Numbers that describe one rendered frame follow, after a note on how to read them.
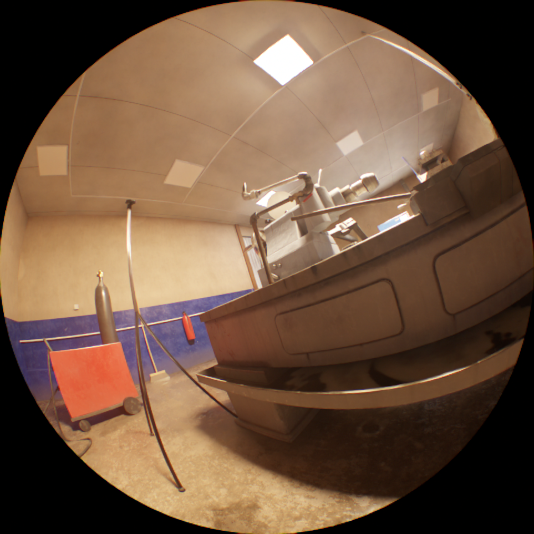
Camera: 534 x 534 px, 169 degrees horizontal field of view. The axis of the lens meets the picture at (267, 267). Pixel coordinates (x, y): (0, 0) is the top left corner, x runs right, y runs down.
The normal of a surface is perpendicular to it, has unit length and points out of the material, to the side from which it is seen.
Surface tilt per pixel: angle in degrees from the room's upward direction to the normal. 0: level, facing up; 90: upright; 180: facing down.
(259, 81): 180
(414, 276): 90
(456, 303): 90
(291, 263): 90
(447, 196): 90
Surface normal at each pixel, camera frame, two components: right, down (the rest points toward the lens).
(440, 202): -0.65, 0.05
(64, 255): 0.69, -0.37
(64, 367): 0.87, -0.36
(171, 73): 0.31, 0.93
